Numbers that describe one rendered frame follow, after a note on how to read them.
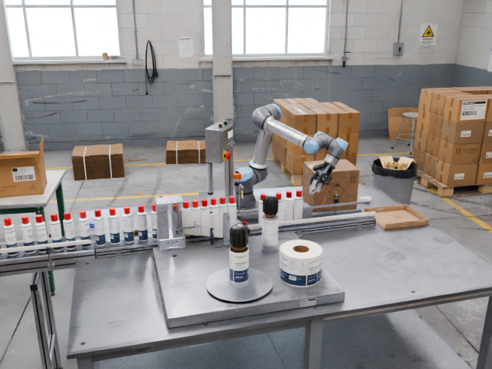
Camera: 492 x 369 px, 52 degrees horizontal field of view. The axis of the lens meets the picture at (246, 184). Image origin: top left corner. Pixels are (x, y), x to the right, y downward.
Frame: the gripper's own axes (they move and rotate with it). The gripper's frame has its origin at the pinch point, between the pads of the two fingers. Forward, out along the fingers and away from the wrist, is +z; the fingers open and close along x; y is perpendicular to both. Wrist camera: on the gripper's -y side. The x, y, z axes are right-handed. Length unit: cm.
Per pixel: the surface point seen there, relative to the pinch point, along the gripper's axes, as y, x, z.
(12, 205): -100, -146, 116
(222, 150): 3, -60, 1
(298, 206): 2.7, -4.0, 10.4
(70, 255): 9, -108, 86
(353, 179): -17.7, 31.2, -17.6
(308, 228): 5.4, 8.0, 19.5
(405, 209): -13, 74, -16
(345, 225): 5.5, 28.2, 7.9
